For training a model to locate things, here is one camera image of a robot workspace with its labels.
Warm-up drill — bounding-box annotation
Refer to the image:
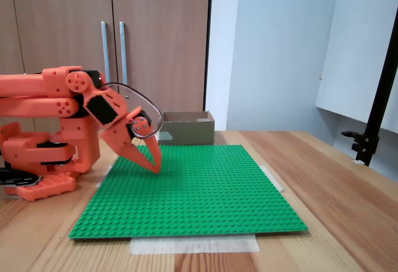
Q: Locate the open cardboard box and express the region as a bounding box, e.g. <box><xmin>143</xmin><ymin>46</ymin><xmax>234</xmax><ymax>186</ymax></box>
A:
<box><xmin>157</xmin><ymin>111</ymin><xmax>216</xmax><ymax>146</ymax></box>

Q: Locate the green lego baseplate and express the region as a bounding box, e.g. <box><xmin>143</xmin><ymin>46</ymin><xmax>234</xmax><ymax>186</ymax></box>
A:
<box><xmin>68</xmin><ymin>144</ymin><xmax>309</xmax><ymax>241</ymax></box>

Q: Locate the masking tape strip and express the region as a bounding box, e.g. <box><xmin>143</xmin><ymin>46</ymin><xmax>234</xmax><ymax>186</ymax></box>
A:
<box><xmin>129</xmin><ymin>234</ymin><xmax>261</xmax><ymax>255</ymax></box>
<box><xmin>259</xmin><ymin>165</ymin><xmax>286</xmax><ymax>194</ymax></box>
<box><xmin>95</xmin><ymin>166</ymin><xmax>113</xmax><ymax>189</ymax></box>

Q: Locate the brown wooden cabinet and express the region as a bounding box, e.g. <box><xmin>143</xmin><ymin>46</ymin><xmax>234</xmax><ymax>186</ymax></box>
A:
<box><xmin>0</xmin><ymin>0</ymin><xmax>214</xmax><ymax>133</ymax></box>

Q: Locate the thin gripper motor cable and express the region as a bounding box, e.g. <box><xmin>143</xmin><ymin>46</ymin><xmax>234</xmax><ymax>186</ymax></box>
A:
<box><xmin>101</xmin><ymin>81</ymin><xmax>164</xmax><ymax>139</ymax></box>

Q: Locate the metal cabinet door handle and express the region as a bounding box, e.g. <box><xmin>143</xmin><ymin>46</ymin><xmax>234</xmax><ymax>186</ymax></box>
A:
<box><xmin>100</xmin><ymin>21</ymin><xmax>112</xmax><ymax>83</ymax></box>
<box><xmin>119</xmin><ymin>21</ymin><xmax>129</xmax><ymax>86</ymax></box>

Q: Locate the white wall panel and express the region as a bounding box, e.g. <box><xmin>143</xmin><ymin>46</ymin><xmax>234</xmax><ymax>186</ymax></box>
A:
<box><xmin>316</xmin><ymin>0</ymin><xmax>398</xmax><ymax>133</ymax></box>

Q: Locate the black camera stand pole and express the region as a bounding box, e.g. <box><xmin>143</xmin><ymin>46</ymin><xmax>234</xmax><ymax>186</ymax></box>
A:
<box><xmin>341</xmin><ymin>13</ymin><xmax>398</xmax><ymax>167</ymax></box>

